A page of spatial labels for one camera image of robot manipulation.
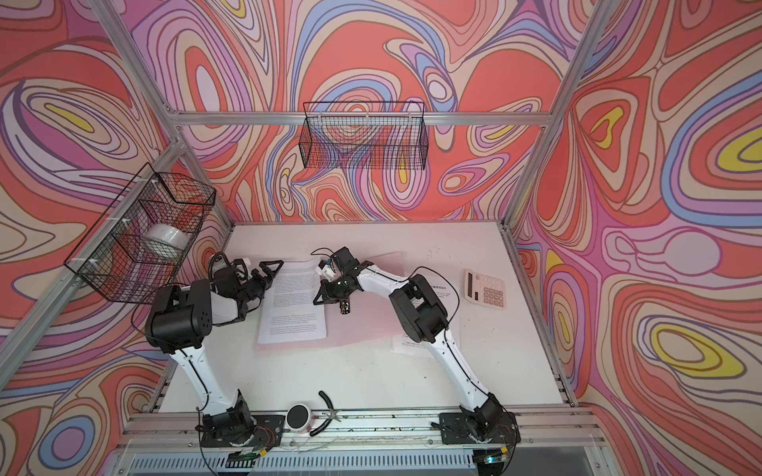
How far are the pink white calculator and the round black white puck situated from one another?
584mm

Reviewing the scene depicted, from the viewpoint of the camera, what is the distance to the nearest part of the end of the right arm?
0.86 m

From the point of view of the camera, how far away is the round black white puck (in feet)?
2.35

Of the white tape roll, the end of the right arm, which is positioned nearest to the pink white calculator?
the end of the right arm

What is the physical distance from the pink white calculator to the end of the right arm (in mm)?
384

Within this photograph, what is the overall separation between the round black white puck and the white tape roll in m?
0.49

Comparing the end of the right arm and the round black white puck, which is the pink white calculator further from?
the round black white puck

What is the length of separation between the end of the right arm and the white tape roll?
384 mm

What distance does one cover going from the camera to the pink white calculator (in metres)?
0.97
